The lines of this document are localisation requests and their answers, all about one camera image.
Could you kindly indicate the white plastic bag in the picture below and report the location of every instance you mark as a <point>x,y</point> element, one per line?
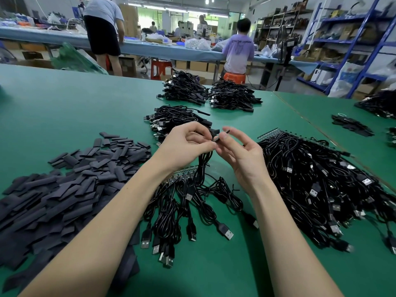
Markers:
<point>346,80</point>

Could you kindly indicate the person's left forearm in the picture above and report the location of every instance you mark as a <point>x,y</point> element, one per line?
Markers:
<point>90,241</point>

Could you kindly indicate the black sleeve piece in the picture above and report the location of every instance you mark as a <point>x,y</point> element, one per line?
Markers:
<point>218,136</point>

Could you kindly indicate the red plastic stool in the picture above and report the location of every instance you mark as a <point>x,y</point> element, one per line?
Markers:
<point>161,68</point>

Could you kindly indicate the person's left hand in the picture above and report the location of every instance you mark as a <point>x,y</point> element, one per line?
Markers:
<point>179,148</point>

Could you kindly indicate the green plastic bag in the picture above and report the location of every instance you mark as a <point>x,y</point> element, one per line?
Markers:
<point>77,60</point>

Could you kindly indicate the blue metal shelving rack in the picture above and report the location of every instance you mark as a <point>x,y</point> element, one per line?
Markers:
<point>343,16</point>

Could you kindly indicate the orange plastic stool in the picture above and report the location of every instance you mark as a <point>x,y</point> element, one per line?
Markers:
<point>234,78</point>

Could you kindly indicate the long blue work table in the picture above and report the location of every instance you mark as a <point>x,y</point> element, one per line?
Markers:
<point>37,37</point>

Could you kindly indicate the person's right hand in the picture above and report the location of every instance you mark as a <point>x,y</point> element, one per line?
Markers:
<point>244,162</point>

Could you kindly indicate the small upright cardboard box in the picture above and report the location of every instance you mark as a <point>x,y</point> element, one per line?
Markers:
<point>128,66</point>

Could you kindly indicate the person's right forearm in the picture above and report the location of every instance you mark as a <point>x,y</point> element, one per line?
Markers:
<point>294,247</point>

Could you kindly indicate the pile of black sleeve strips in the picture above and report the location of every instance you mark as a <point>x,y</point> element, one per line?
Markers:
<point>62,194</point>

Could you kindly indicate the dark storage shelf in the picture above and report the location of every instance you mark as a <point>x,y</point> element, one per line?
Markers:
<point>279,22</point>

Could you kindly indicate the black tripod stand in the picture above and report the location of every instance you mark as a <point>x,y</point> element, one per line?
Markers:
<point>286,49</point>

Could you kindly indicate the open cardboard box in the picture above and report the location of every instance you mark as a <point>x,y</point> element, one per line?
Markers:
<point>34,63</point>

